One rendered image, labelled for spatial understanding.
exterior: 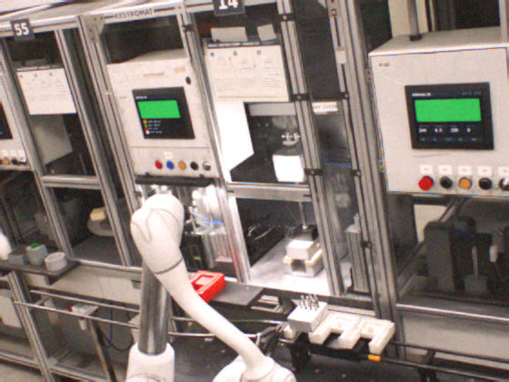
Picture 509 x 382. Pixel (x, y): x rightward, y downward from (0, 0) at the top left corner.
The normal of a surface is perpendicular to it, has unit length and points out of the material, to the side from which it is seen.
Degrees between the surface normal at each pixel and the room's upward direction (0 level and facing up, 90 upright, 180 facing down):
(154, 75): 90
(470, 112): 90
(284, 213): 90
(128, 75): 90
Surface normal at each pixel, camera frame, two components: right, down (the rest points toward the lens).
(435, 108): -0.52, 0.40
